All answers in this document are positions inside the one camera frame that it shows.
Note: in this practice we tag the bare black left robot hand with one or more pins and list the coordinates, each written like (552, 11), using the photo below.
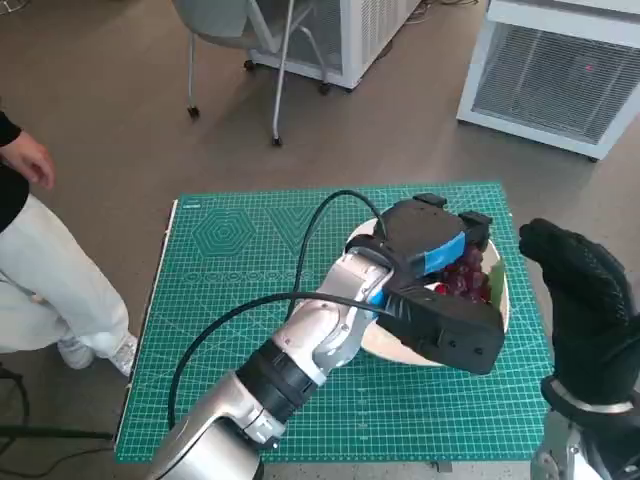
(420, 232)

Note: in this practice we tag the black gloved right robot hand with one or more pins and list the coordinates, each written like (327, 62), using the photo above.
(590, 310)

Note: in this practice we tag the red toy grape bunch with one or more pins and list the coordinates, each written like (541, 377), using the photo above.
(465, 280)

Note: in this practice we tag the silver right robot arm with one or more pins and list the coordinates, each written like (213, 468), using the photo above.
(557, 445)

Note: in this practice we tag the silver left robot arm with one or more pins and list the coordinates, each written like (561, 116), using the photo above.
(320, 330)

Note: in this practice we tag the white square plate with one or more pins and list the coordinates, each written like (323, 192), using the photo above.
(395, 352)

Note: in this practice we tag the green cutting mat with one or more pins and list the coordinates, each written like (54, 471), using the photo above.
(225, 280)

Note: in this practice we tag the white mesh cabinet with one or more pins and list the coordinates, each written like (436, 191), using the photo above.
(360, 35)
(545, 75)

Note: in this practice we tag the grey office chair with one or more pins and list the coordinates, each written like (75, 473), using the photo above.
(220, 20)

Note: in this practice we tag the person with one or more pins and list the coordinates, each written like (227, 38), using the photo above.
(45, 280)

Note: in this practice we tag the silver metal stand base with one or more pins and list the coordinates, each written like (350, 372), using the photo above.
(10, 4)

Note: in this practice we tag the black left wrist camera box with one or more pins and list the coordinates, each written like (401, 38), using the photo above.
(450, 330)

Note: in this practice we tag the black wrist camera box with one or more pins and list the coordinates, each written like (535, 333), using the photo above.
(450, 330)
(615, 450)

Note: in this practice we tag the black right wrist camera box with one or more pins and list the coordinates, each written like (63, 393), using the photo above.
(615, 450)

